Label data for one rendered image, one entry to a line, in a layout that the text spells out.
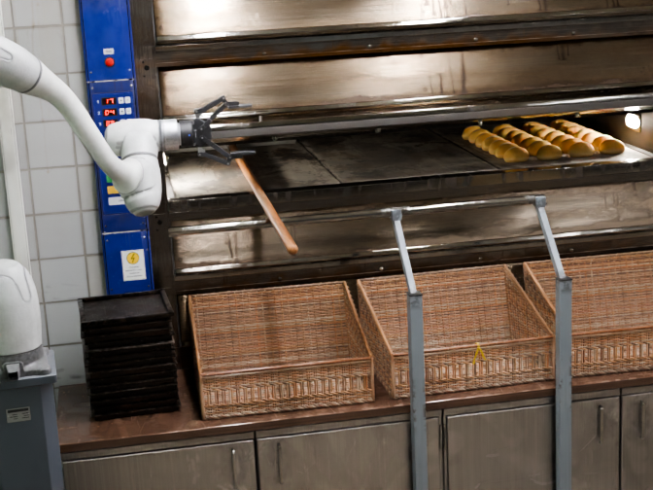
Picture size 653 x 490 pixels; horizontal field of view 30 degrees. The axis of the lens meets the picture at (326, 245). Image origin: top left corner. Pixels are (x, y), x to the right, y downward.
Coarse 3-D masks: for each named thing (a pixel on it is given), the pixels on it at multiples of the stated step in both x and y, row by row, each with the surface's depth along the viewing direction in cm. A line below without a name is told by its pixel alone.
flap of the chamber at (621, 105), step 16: (464, 112) 408; (480, 112) 408; (496, 112) 409; (512, 112) 410; (528, 112) 411; (544, 112) 412; (560, 112) 413; (576, 112) 420; (592, 112) 427; (608, 112) 436; (256, 128) 396; (272, 128) 397; (288, 128) 397; (304, 128) 398; (320, 128) 399; (336, 128) 400; (352, 128) 403; (368, 128) 410; (384, 128) 418
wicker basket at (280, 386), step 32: (288, 288) 422; (320, 288) 423; (192, 320) 403; (224, 320) 418; (288, 320) 422; (320, 320) 423; (352, 320) 413; (192, 352) 416; (224, 352) 418; (256, 352) 420; (320, 352) 423; (352, 352) 418; (224, 384) 378; (256, 384) 379; (288, 384) 404; (320, 384) 402; (352, 384) 385; (224, 416) 380
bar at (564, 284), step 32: (224, 224) 378; (256, 224) 379; (288, 224) 381; (544, 224) 391; (416, 320) 372; (416, 352) 375; (416, 384) 378; (416, 416) 380; (416, 448) 383; (416, 480) 385
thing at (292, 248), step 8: (240, 160) 461; (240, 168) 455; (248, 168) 444; (248, 176) 432; (256, 184) 416; (256, 192) 407; (264, 200) 391; (264, 208) 384; (272, 208) 379; (272, 216) 370; (272, 224) 365; (280, 224) 359; (280, 232) 351; (288, 232) 349; (288, 240) 340; (288, 248) 335; (296, 248) 335
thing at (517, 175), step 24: (528, 168) 435; (552, 168) 433; (576, 168) 435; (600, 168) 436; (624, 168) 438; (648, 168) 440; (240, 192) 418; (264, 192) 416; (288, 192) 417; (312, 192) 419; (336, 192) 421; (360, 192) 422; (384, 192) 424
